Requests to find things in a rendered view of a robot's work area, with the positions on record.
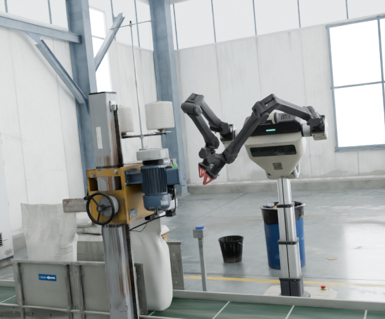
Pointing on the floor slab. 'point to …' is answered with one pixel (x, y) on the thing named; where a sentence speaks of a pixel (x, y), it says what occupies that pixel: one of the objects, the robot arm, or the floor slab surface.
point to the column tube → (111, 158)
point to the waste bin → (270, 225)
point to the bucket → (231, 248)
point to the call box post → (203, 264)
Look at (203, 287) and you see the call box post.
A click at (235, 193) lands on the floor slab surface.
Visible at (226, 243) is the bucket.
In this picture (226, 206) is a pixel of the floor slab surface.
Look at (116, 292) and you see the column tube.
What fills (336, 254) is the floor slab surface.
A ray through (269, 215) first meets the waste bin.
